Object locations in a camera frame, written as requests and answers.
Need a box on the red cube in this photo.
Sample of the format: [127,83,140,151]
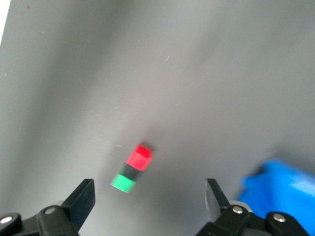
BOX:
[126,145,154,172]

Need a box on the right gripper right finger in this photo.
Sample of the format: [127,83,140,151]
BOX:
[195,178,310,236]

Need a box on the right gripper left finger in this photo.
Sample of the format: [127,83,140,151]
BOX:
[0,178,96,236]

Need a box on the blue plastic bin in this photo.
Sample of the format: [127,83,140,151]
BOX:
[236,158,315,236]

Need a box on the green cube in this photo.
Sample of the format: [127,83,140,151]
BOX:
[110,174,137,194]

